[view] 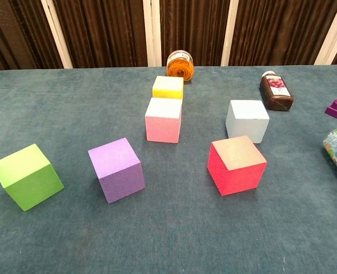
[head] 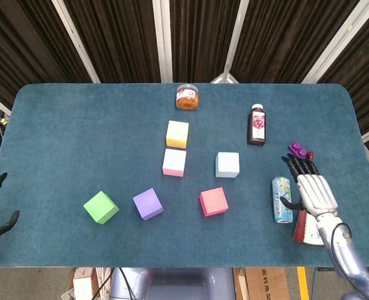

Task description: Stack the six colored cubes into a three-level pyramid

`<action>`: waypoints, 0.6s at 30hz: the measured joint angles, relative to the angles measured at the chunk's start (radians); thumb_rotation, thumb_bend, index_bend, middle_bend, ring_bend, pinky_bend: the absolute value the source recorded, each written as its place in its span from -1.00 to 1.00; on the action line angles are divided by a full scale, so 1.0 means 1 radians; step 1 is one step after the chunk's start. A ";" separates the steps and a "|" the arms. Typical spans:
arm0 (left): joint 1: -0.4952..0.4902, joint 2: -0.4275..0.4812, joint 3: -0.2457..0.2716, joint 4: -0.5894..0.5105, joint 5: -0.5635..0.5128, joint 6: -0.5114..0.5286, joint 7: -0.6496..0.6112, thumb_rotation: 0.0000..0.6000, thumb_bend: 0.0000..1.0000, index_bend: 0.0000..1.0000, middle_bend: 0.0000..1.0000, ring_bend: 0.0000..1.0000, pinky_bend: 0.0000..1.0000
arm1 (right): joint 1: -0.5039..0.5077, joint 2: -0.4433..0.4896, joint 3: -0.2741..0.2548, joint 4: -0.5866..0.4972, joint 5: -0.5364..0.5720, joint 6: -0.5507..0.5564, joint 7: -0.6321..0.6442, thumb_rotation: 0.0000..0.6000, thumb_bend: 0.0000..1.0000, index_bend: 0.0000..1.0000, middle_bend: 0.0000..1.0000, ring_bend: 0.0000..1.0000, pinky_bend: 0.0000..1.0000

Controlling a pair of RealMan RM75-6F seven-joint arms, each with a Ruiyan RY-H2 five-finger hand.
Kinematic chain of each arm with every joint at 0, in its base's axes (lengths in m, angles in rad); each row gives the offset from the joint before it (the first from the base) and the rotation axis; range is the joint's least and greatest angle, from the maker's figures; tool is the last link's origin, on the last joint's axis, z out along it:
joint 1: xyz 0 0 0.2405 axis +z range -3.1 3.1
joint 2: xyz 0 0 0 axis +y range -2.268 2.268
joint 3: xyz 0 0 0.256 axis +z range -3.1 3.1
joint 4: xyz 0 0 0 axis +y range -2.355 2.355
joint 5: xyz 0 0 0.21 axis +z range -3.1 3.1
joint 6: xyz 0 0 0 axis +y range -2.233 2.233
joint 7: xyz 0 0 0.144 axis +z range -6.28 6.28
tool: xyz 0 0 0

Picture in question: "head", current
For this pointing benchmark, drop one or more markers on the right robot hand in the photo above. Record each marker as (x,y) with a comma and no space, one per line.
(317,197)

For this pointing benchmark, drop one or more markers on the light blue foam cube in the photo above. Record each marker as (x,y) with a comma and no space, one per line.
(227,164)

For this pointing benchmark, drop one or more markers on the red foam cube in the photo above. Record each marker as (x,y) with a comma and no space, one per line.
(213,201)

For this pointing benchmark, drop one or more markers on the yellow foam cube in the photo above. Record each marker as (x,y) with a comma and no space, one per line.
(177,132)

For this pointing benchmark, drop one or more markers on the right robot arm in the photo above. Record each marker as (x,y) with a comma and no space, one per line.
(353,265)

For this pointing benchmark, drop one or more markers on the light blue drink can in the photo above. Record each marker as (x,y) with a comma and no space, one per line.
(281,200)

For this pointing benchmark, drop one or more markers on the red and white folding fan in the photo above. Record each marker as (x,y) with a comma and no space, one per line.
(300,229)

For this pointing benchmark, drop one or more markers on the purple toy brick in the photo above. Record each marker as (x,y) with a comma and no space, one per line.
(297,150)

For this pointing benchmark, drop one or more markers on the dark juice bottle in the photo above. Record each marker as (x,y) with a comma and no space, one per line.
(257,126)

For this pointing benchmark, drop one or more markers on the brown cardboard box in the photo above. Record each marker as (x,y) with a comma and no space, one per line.
(265,284)

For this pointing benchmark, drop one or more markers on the teal table cloth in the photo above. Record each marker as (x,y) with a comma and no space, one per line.
(62,140)

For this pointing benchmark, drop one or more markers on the green foam cube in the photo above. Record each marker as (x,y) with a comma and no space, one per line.
(100,207)

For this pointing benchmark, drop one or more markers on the white carton box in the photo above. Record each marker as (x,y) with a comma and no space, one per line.
(82,286)

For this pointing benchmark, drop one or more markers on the pink foam cube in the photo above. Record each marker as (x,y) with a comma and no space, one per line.
(174,161)

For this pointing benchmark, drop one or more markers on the purple foam cube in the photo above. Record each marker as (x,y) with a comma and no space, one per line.
(147,203)

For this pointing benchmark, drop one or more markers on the orange snack jar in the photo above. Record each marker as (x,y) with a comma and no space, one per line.
(187,98)

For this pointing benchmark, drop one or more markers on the grey robot torso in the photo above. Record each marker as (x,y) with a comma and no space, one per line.
(178,284)

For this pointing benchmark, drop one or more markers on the dark brown curtain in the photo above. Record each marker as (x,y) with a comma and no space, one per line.
(125,37)

